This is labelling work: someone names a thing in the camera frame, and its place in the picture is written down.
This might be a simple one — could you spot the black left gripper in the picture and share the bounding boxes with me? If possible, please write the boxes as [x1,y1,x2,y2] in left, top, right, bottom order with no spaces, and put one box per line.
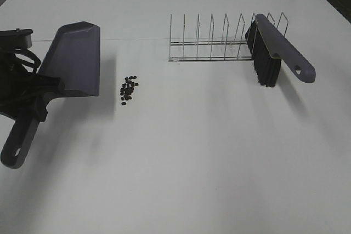
[1,73,62,122]

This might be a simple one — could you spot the pile of coffee beans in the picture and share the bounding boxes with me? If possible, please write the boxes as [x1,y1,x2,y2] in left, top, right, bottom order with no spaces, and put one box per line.
[120,76,139,105]

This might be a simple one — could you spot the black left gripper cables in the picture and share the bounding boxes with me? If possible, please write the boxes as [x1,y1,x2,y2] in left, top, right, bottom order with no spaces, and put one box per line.
[0,47,42,81]

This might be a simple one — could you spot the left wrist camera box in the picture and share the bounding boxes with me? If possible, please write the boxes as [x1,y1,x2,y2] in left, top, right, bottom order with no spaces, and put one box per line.
[1,29,33,50]

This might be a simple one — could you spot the metal wire rack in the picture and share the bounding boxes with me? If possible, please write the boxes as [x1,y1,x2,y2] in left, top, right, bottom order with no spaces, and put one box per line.
[167,11,289,62]

